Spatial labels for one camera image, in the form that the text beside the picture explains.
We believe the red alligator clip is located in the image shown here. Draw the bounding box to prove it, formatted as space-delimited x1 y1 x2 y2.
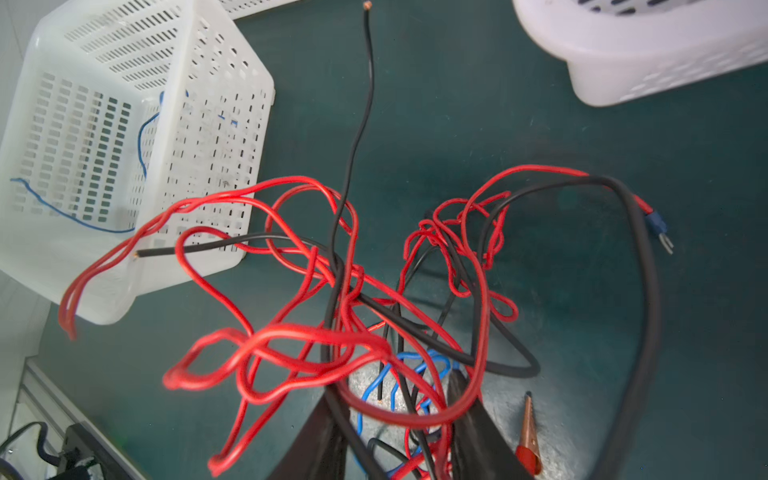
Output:
515 391 543 476

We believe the white basket front left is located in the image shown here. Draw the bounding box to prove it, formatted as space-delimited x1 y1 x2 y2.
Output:
1 1 275 331

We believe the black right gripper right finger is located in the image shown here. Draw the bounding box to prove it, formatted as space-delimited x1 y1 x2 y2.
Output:
451 399 534 479

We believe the black cable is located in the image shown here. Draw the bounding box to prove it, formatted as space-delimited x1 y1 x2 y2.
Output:
134 1 662 480

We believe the red cable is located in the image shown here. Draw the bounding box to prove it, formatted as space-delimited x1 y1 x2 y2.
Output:
58 164 655 480

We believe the blue cable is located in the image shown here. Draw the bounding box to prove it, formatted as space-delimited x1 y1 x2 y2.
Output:
353 350 463 478

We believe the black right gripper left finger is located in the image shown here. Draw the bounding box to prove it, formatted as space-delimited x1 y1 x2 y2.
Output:
268 387 348 480

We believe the white basket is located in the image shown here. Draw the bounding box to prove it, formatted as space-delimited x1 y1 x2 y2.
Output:
513 1 767 107
1 1 275 331

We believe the white basket back right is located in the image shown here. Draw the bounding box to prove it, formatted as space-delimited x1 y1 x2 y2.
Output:
513 1 767 107

